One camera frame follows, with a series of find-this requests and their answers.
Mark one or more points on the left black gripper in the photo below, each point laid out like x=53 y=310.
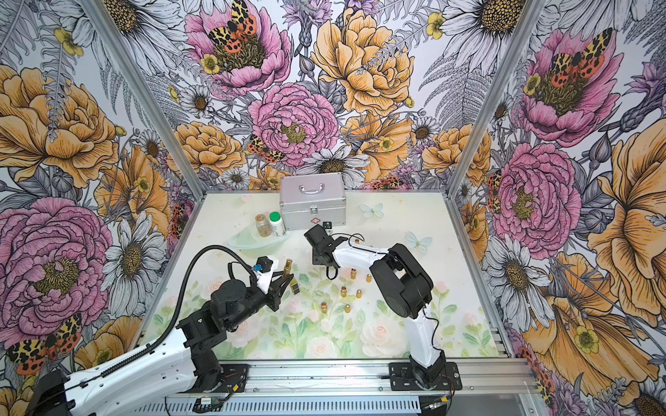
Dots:
x=276 y=290

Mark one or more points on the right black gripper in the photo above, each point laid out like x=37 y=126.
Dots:
x=316 y=258

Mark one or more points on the square black gold lipstick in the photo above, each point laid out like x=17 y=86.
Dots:
x=294 y=287

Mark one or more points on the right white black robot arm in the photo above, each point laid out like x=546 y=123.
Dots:
x=406 y=288

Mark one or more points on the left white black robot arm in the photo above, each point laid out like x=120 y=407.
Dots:
x=179 y=361

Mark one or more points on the white bottle green cap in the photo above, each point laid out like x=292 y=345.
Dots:
x=277 y=224

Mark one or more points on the silver aluminium first aid case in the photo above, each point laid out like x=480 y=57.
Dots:
x=308 y=200

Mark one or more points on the clear jar brown contents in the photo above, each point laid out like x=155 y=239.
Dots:
x=263 y=225

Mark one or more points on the small green circuit board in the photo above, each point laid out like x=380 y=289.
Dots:
x=207 y=404

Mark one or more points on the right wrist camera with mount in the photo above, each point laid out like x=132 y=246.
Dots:
x=321 y=242

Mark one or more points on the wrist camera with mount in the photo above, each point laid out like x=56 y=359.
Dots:
x=321 y=242
x=264 y=270

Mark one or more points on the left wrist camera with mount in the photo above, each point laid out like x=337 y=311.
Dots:
x=264 y=270

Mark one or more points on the aluminium front rail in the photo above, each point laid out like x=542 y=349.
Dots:
x=319 y=378

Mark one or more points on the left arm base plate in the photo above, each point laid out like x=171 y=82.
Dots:
x=228 y=378

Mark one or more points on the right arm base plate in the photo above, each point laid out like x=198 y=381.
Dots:
x=411 y=376

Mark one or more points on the left aluminium corner post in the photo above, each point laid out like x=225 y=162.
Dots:
x=106 y=29

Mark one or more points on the aluminium corner post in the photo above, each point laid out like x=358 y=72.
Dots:
x=106 y=29
x=520 y=39

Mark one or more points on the right aluminium corner post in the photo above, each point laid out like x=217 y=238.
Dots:
x=520 y=39

